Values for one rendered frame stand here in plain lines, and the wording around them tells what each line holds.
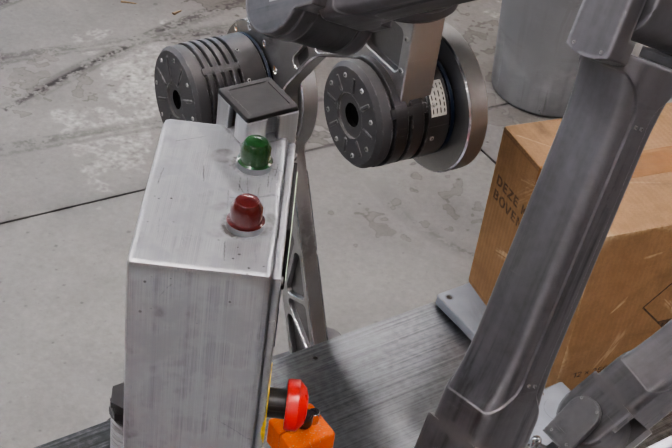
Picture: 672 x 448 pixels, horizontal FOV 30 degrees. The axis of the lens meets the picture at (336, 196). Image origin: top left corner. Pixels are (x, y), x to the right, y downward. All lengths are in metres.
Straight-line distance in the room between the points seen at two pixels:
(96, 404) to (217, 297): 1.94
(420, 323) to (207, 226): 0.95
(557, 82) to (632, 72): 2.88
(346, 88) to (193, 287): 0.81
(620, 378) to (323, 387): 0.52
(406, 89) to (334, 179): 1.88
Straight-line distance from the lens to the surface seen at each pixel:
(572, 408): 1.24
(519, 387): 0.96
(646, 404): 1.23
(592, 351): 1.65
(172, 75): 2.04
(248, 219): 0.83
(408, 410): 1.64
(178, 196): 0.86
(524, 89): 3.81
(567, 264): 0.93
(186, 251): 0.82
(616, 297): 1.60
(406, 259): 3.19
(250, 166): 0.89
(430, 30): 1.52
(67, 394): 2.77
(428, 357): 1.71
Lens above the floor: 2.00
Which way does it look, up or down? 37 degrees down
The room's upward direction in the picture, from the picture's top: 8 degrees clockwise
